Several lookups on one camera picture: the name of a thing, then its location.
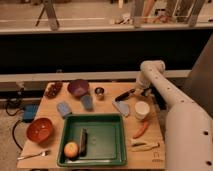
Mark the white cup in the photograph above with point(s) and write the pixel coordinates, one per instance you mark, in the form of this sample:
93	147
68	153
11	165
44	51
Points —
142	110

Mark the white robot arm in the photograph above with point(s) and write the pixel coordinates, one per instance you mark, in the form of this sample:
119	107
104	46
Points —
189	128

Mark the blue cloth right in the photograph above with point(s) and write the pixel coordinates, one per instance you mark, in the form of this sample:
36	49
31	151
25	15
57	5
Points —
122	107

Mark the green plastic tray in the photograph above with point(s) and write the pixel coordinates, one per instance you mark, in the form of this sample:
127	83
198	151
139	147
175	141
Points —
105	144

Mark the red bowl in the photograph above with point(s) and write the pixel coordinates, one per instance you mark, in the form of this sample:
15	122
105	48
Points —
39	130

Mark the small metal cup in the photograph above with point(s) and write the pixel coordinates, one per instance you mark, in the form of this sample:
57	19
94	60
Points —
99	91

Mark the purple bowl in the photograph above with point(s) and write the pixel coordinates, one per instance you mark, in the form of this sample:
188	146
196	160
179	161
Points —
78	87

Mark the bunch of dark grapes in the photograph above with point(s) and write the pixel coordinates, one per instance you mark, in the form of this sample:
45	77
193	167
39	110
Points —
53	90

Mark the yellow apple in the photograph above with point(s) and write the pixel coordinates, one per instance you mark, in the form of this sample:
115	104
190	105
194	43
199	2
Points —
71	149

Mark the blue cloth middle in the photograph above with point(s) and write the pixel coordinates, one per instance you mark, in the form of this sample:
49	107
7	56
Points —
87	102

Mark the blue box on floor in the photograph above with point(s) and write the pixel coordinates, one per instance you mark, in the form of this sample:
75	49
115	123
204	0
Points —
29	113

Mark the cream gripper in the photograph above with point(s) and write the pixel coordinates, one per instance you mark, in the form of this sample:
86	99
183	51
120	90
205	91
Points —
139	92

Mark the blue sponge left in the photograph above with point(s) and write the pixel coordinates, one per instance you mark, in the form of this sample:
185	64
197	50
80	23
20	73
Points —
64	109

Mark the blue cloth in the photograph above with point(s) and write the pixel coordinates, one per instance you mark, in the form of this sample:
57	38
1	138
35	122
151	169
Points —
87	102
122	107

